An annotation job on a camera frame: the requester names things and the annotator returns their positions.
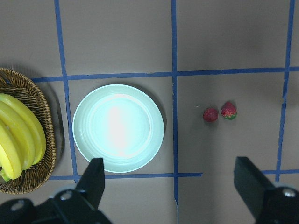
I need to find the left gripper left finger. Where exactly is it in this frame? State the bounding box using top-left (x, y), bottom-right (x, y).
top-left (75, 158), bottom-right (105, 209)

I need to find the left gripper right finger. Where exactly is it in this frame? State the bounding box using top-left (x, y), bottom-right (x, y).
top-left (234, 156), bottom-right (276, 217)

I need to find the red strawberry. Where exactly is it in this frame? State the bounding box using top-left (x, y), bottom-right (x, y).
top-left (221, 101), bottom-right (237, 120)
top-left (203, 107), bottom-right (218, 123)

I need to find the pale green plate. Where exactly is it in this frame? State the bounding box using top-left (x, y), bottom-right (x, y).
top-left (72, 84), bottom-right (164, 173)

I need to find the yellow banana bunch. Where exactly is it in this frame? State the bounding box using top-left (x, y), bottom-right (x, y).
top-left (0, 93), bottom-right (46, 182)

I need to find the brown wicker basket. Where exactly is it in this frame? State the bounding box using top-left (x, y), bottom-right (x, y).
top-left (0, 68), bottom-right (56, 195)

